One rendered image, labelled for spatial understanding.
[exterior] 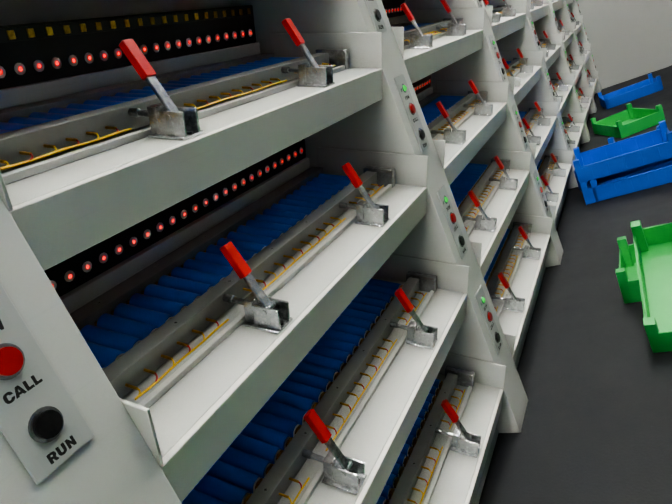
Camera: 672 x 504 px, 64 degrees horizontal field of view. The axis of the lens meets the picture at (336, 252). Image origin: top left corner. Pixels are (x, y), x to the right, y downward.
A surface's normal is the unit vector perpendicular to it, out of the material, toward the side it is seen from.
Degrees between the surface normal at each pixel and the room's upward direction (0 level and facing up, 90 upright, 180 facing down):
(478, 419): 23
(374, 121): 90
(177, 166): 113
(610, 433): 0
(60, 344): 90
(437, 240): 90
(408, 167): 90
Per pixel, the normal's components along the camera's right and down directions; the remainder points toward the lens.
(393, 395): -0.04, -0.90
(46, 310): 0.81, -0.21
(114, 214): 0.90, 0.15
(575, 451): -0.39, -0.89
